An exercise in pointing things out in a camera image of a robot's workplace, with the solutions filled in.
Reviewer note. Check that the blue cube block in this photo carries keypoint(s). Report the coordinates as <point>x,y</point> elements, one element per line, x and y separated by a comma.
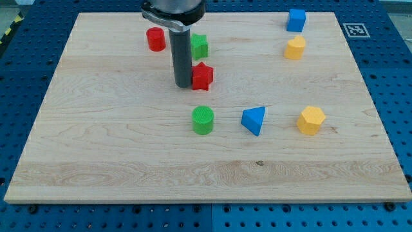
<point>296,20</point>

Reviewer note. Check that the yellow hexagon block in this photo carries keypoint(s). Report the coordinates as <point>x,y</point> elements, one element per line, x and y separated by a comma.
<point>310,120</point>

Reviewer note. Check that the yellow heart block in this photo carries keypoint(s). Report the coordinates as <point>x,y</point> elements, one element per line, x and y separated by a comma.
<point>295,48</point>

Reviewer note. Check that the green cylinder block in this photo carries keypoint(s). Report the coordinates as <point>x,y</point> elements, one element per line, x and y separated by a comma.
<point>202,120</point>

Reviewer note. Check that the green star block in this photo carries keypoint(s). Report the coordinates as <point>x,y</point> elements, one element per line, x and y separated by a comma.
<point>199,46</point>

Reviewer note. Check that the wooden board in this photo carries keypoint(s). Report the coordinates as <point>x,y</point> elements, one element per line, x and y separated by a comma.
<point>113,127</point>

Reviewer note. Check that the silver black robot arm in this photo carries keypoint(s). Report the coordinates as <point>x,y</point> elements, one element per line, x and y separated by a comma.
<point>177,16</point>

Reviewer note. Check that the red star block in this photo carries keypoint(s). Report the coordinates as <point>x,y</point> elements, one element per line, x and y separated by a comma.
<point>202,76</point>

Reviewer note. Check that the red cylinder block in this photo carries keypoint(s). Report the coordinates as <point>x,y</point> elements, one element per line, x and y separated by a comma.
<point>156,39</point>

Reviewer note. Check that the white fiducial marker tag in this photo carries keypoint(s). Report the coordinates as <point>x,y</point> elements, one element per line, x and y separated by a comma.
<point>356,30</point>

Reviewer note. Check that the blue triangle block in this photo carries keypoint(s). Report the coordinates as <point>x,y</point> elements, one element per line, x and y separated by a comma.
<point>252,119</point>

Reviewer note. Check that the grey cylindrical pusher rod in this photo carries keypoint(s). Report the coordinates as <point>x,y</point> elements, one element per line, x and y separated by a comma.
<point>182,58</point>

